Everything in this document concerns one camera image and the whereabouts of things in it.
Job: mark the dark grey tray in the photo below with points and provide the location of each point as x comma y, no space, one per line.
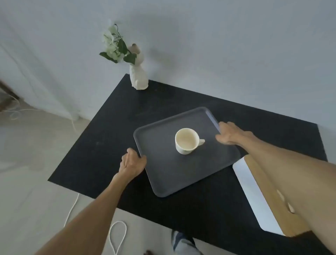
168,170

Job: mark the person's right forearm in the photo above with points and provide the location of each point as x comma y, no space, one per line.
296,181

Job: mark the person's right hand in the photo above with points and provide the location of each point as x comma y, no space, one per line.
232,134

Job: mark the white flowers with green leaves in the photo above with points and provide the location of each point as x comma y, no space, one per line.
122,47

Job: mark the white tissue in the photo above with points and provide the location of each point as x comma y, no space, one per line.
290,207

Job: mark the person's left hand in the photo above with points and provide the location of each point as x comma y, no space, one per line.
131,165

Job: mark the white curtain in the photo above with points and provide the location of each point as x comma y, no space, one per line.
39,78

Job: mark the white tissue box wooden lid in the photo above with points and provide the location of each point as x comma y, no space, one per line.
252,189

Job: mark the person's left forearm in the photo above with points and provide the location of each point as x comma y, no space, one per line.
89,223

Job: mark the black table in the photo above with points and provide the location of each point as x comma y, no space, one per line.
105,144

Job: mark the brown wooden furniture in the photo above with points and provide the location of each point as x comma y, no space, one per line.
5,92

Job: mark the cream ceramic cup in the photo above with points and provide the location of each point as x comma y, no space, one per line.
186,139

